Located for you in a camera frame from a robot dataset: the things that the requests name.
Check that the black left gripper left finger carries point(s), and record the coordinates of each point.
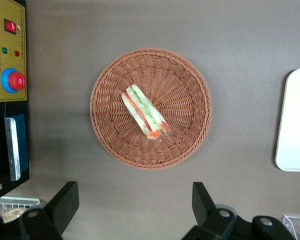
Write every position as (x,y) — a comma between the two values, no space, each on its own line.
(62,207)

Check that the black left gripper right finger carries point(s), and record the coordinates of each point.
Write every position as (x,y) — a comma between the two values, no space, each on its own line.
(202,207)

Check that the plastic-wrapped vegetable sandwich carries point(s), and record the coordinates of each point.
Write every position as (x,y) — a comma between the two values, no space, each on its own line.
(145,112)

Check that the round brown wicker basket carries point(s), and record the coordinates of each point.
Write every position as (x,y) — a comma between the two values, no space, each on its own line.
(180,105)

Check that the white plastic tray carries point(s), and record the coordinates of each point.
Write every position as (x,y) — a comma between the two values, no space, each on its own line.
(296,120)

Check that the brown bread piece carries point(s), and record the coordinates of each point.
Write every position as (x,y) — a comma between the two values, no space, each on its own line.
(12,213)

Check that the clear plastic box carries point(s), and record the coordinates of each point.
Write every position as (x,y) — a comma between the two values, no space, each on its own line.
(296,226)

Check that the red emergency stop button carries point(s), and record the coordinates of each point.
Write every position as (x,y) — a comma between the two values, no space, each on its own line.
(15,80)

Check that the red indicator light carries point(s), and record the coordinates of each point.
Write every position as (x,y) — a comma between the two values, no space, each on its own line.
(17,53)

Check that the green indicator light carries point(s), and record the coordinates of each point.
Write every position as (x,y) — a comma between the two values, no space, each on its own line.
(4,50)

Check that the red rocker switch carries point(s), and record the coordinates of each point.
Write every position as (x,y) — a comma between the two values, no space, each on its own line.
(10,26)

